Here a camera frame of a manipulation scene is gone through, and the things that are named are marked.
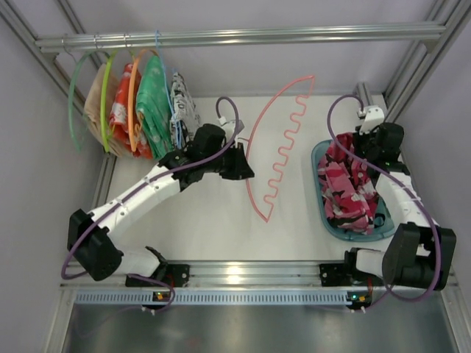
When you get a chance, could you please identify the pink camouflage trousers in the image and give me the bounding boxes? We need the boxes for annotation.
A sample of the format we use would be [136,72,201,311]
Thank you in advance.
[317,132,379,235]

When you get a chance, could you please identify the pink plastic hanger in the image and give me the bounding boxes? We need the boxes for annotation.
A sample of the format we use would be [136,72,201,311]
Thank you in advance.
[245,75,316,224]

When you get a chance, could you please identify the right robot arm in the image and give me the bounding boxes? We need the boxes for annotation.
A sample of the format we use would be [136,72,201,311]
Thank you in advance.
[344,123,456,291]

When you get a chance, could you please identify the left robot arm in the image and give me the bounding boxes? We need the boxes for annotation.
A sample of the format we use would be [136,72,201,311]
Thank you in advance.
[67,123,255,282]

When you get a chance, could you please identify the blue plastic hanger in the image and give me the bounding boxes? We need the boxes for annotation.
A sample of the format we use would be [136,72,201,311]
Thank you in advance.
[155,30,183,149]

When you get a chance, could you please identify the lime plastic hanger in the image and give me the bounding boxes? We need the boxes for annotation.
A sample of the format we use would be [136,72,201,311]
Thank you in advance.
[101,49,119,152]

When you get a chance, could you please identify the orange plastic hanger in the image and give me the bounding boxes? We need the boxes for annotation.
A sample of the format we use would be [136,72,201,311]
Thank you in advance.
[127,49,158,152]

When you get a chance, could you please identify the green plastic hanger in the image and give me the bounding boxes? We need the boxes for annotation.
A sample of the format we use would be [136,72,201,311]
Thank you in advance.
[68,50,91,153]

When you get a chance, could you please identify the black white patterned garment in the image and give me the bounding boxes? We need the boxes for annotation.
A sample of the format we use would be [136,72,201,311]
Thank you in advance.
[169,71,202,149]

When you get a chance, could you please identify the teal plastic bin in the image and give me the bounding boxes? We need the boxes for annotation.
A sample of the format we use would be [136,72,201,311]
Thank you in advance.
[311,140,394,243]

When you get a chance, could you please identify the green patterned garment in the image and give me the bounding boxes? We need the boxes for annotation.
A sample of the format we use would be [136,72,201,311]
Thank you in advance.
[135,55,174,160]

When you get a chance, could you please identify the orange patterned garment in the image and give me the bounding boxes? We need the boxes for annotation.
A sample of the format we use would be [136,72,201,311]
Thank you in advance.
[109,63,153,160]

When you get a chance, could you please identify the beige garment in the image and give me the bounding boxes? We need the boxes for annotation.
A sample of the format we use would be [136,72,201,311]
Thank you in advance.
[84,64,127,157]

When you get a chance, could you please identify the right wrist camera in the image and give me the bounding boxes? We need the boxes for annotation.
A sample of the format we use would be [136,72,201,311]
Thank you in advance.
[357,105,385,135]

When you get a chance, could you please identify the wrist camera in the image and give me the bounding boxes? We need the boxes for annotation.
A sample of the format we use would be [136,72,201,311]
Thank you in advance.
[357,105,385,135]
[218,116,244,139]

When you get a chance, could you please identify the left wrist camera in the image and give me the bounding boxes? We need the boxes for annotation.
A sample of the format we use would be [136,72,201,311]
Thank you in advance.
[218,116,244,139]

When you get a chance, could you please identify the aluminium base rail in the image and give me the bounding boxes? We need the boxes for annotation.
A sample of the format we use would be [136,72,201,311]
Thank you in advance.
[60,259,457,291]

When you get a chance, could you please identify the grey slotted cable duct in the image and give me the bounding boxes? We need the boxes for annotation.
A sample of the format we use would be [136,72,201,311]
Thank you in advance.
[75,289,356,305]

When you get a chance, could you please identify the aluminium hanging rail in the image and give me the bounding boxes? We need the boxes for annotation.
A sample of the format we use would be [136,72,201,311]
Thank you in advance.
[35,21,445,53]

